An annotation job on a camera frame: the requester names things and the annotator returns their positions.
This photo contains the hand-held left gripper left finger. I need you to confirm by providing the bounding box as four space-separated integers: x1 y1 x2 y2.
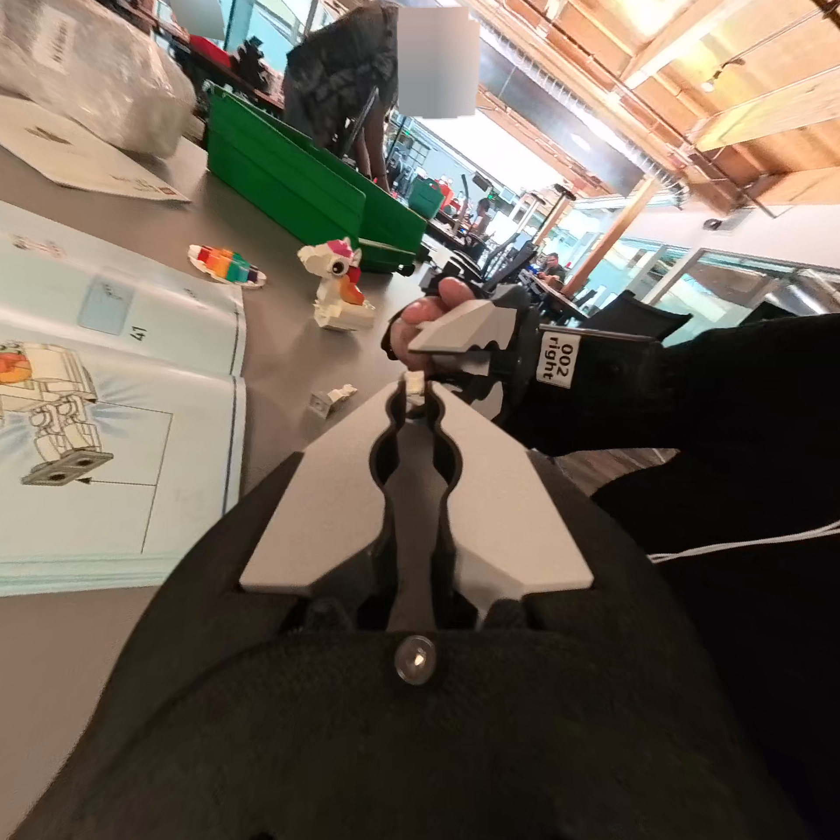
239 381 406 629

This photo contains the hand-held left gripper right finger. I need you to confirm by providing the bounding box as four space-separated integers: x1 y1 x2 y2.
425 382 596 627

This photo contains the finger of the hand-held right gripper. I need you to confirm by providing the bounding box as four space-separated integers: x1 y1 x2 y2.
406 287 530 357
428 353 508 422

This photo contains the person's right forearm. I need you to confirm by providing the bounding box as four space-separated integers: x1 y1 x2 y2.
656 307 840 476

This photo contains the white lego unicorn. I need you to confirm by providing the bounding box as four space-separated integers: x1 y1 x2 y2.
297 237 379 333

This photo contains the open lego instruction booklet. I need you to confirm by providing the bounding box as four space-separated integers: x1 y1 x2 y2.
0 200 248 599

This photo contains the rainbow lego piece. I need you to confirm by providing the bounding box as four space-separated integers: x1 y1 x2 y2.
188 243 269 288

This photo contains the person's right hand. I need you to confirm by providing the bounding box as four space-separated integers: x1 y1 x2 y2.
382 277 488 374

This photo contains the black office chair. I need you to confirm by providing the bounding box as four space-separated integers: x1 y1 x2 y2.
583 289 694 343

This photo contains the green plastic bin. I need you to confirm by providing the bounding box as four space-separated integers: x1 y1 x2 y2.
307 128 429 275
205 84 367 249

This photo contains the teal plastic bin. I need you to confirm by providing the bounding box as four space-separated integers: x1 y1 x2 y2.
408 176 446 219

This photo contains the person's black clothing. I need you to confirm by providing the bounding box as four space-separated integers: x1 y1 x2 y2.
587 449 840 840

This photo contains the closed white instruction booklet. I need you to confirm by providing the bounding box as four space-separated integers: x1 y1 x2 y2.
0 95 193 206

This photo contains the clear plastic bag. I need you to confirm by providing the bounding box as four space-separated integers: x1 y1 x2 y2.
0 0 199 160

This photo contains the wooden post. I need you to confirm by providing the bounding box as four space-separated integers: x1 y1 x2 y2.
563 176 665 298

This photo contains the white cable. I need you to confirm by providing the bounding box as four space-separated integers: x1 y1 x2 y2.
646 520 840 565

